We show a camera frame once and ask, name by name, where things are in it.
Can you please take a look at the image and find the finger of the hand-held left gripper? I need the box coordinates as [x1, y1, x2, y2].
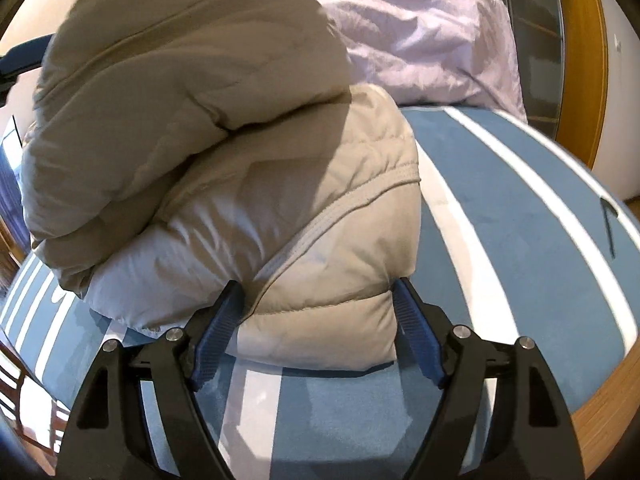
[0, 36, 50, 77]

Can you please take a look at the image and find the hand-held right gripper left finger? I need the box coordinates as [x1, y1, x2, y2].
[55, 280, 247, 480]

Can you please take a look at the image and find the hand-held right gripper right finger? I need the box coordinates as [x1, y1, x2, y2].
[392, 277, 586, 480]

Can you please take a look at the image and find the beige padded jacket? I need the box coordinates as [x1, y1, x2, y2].
[20, 0, 422, 373]

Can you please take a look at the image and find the large window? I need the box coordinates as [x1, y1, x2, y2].
[0, 125, 22, 223]

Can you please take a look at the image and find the blue white striped blanket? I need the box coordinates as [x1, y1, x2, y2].
[0, 104, 640, 480]

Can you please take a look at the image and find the thin black strand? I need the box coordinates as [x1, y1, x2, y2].
[600, 201, 620, 257]

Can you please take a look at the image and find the large lavender pillow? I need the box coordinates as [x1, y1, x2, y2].
[285, 0, 528, 123]

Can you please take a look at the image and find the wooden framed dark glass door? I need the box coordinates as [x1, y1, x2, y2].
[434, 0, 610, 171]

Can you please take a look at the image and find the wooden bed frame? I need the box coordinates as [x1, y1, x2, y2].
[567, 332, 640, 466]

